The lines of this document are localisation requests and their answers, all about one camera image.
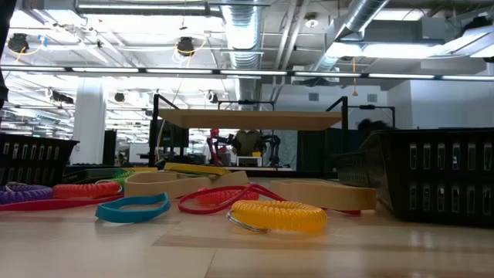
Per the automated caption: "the silver round air duct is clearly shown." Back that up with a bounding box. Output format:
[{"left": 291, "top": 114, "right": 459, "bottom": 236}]
[
  {"left": 222, "top": 0, "right": 264, "bottom": 102},
  {"left": 311, "top": 0, "right": 391, "bottom": 73}
]

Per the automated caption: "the wide light blue rubber band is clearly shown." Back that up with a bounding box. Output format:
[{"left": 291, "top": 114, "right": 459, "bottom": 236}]
[{"left": 94, "top": 192, "right": 172, "bottom": 225}]

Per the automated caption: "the dark monitor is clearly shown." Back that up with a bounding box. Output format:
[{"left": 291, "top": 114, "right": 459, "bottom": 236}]
[{"left": 158, "top": 119, "right": 191, "bottom": 149}]

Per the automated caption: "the orange hanging cord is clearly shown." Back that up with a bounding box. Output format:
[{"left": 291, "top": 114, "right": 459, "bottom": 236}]
[{"left": 350, "top": 56, "right": 359, "bottom": 97}]

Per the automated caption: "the long light bar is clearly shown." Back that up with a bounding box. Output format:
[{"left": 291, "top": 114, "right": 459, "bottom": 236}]
[{"left": 0, "top": 65, "right": 494, "bottom": 81}]

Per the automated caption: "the red rubber band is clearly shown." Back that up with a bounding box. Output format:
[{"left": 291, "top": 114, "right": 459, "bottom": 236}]
[
  {"left": 0, "top": 194, "right": 125, "bottom": 212},
  {"left": 177, "top": 183, "right": 362, "bottom": 216}
]

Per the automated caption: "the white pillar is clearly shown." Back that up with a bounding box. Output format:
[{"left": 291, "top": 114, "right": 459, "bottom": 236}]
[{"left": 71, "top": 83, "right": 108, "bottom": 166}]

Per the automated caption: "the yellow green crayon box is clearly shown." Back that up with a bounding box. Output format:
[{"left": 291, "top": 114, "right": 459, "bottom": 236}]
[
  {"left": 63, "top": 166, "right": 159, "bottom": 185},
  {"left": 164, "top": 161, "right": 232, "bottom": 177}
]

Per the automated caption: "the yellow coil keychain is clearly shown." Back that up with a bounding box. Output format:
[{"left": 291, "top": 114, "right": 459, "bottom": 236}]
[{"left": 225, "top": 199, "right": 329, "bottom": 234}]

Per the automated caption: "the tall black panel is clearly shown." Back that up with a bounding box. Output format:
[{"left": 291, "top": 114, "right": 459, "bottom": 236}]
[{"left": 102, "top": 129, "right": 117, "bottom": 166}]

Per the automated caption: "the orange coil keychain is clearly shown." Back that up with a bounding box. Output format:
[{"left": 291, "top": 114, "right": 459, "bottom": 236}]
[
  {"left": 52, "top": 181, "right": 123, "bottom": 200},
  {"left": 195, "top": 187, "right": 261, "bottom": 206}
]

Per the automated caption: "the black ceiling device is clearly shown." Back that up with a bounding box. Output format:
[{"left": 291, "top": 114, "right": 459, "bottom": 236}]
[
  {"left": 7, "top": 32, "right": 30, "bottom": 54},
  {"left": 176, "top": 36, "right": 196, "bottom": 57}
]

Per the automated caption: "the purple coil keychain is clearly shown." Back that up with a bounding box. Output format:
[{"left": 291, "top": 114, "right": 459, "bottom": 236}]
[{"left": 0, "top": 181, "right": 54, "bottom": 206}]

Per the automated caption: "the green coil keychain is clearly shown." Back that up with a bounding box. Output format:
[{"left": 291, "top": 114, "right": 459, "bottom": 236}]
[{"left": 110, "top": 171, "right": 137, "bottom": 187}]

